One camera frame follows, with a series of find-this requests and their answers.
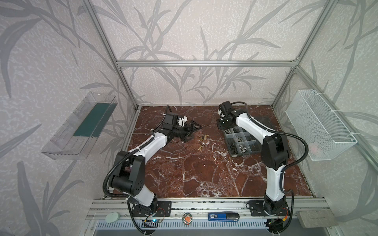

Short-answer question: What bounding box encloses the grey compartment organizer box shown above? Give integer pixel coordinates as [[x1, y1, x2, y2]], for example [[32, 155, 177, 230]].
[[222, 126, 262, 157]]

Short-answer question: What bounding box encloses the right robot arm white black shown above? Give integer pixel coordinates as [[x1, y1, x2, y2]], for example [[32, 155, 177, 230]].
[[217, 101, 309, 214]]

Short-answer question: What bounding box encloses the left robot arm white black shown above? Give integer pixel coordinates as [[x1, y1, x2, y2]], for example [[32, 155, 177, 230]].
[[102, 112, 202, 207]]

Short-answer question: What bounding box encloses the pile of screws and nuts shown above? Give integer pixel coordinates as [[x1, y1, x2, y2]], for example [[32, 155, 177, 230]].
[[199, 135, 210, 150]]

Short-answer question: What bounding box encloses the pink object in basket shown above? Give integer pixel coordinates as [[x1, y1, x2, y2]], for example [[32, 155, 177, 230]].
[[308, 143, 321, 155]]

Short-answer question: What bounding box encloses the round orange button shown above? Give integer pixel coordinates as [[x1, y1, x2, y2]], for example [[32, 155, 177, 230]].
[[182, 212, 193, 225]]

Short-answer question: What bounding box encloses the blue black usb device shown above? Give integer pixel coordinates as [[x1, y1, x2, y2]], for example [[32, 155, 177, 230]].
[[208, 212, 240, 222]]

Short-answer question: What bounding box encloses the small green circuit board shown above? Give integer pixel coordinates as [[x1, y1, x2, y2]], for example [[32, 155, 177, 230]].
[[143, 218, 163, 224]]

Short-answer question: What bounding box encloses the white round disc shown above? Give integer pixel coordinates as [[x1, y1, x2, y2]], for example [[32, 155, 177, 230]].
[[105, 212, 120, 224]]

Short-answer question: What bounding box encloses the grey rectangular pad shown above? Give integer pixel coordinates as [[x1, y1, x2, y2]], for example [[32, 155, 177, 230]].
[[297, 209, 338, 228]]

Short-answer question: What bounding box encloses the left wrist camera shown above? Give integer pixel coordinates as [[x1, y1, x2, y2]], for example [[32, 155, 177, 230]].
[[177, 116, 188, 127]]

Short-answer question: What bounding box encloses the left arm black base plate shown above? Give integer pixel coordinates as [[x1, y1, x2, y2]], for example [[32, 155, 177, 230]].
[[131, 199, 172, 217]]

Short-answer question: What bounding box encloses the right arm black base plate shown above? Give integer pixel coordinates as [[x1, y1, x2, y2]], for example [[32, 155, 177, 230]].
[[245, 200, 290, 217]]

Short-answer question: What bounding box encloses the clear plastic wall bin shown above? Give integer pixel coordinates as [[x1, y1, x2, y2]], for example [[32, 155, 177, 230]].
[[41, 92, 118, 160]]

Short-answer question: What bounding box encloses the white wire mesh basket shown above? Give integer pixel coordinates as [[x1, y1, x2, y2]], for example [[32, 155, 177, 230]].
[[286, 89, 358, 161]]

